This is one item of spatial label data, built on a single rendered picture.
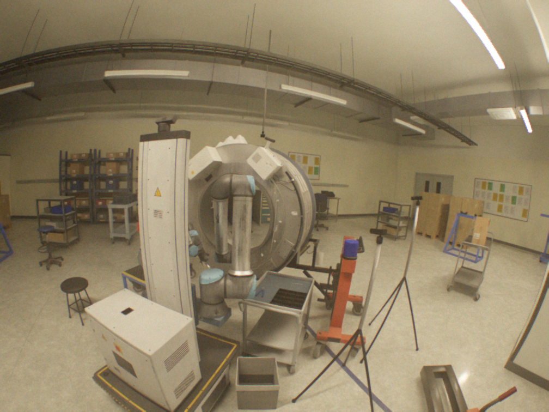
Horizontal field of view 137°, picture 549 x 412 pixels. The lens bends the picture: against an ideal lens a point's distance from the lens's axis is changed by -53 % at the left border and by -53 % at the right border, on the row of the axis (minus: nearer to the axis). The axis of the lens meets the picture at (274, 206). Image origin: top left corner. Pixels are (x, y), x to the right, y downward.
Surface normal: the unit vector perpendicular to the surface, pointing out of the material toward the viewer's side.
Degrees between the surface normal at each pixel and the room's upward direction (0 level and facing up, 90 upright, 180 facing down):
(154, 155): 90
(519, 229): 90
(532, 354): 90
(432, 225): 90
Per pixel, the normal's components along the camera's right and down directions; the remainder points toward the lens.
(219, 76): 0.37, 0.15
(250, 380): 0.09, 0.15
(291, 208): -0.30, 0.12
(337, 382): 0.06, -0.99
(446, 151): -0.93, 0.00
